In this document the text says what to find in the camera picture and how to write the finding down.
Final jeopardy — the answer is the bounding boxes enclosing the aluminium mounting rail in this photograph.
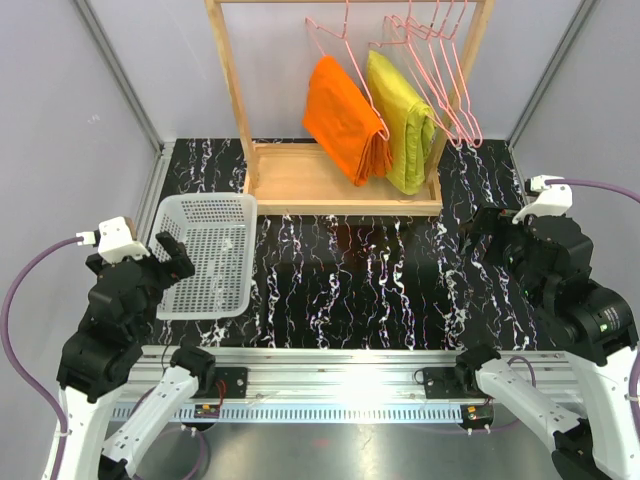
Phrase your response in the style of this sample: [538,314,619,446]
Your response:
[111,345,586,423]

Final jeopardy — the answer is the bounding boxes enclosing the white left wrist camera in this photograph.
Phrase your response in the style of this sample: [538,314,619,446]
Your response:
[76,216,151,264]

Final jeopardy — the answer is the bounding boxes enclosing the yellow-green folded trousers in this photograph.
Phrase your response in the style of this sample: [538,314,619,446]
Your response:
[366,50,436,195]

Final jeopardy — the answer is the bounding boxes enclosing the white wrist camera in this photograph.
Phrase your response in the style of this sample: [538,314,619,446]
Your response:
[76,216,151,264]
[512,175,573,224]

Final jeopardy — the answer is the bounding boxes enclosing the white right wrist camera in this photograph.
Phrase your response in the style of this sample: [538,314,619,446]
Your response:
[512,175,573,224]

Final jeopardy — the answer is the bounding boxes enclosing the black marble pattern mat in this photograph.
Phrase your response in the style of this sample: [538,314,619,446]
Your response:
[152,140,552,350]

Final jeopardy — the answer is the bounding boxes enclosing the wooden clothes rack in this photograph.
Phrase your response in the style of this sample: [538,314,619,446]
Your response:
[206,1,470,216]

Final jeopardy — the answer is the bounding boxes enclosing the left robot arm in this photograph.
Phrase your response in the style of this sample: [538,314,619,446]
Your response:
[46,232,217,479]

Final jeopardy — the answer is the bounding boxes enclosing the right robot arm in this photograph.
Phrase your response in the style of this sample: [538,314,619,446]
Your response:
[453,206,639,479]

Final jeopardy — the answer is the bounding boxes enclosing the orange trousers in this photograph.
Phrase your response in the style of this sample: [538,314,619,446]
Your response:
[302,56,393,187]

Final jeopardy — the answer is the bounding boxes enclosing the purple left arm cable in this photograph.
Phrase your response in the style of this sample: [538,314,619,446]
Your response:
[0,237,81,480]

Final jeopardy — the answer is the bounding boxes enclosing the white plastic basket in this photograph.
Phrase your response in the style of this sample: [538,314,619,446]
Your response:
[149,192,258,321]

